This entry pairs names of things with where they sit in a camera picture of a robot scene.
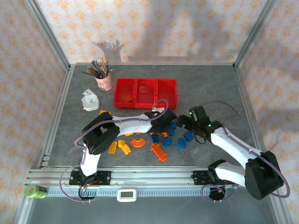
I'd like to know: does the long orange lattice lego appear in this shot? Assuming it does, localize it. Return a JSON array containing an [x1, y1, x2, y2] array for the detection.
[[150, 142, 169, 164]]

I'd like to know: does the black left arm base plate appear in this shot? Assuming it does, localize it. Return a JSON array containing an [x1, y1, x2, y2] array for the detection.
[[69, 170, 112, 187]]

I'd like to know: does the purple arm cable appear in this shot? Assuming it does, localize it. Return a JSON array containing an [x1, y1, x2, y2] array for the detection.
[[60, 98, 169, 203], [201, 100, 290, 203]]

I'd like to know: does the grey slotted cable duct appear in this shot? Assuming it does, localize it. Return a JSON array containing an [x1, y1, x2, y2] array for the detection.
[[46, 188, 211, 197]]

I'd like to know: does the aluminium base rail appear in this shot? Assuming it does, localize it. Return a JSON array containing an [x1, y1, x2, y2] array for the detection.
[[25, 166, 241, 198]]

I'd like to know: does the white digital timer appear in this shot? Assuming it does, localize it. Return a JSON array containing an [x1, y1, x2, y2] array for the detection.
[[117, 188, 137, 203]]

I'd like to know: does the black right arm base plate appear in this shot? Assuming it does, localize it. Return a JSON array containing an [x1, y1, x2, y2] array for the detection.
[[192, 170, 212, 186]]

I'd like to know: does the aluminium side rail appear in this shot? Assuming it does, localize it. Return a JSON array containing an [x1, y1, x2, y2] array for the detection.
[[233, 65, 294, 224], [37, 65, 76, 169]]

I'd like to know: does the white desk clock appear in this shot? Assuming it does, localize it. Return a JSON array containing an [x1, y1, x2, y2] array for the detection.
[[81, 94, 100, 112]]

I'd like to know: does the yellow lego plate with holes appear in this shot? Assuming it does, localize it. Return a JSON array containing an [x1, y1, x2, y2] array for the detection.
[[108, 141, 119, 155]]

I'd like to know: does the green tape roll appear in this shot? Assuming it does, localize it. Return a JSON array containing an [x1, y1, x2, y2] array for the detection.
[[24, 184, 48, 199]]

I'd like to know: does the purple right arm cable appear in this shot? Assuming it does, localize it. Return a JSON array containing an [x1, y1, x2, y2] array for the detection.
[[201, 100, 290, 203]]

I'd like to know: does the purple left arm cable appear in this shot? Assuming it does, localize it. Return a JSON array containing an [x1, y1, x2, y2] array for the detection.
[[60, 98, 169, 203]]

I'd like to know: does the aluminium frame post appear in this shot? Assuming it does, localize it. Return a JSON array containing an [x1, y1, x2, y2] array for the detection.
[[24, 0, 71, 70], [233, 0, 279, 70]]

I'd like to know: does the pink cup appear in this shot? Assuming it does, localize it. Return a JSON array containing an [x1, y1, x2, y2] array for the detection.
[[94, 71, 113, 91]]

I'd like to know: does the orange lego arch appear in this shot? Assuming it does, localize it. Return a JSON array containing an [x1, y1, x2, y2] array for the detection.
[[130, 137, 147, 149]]

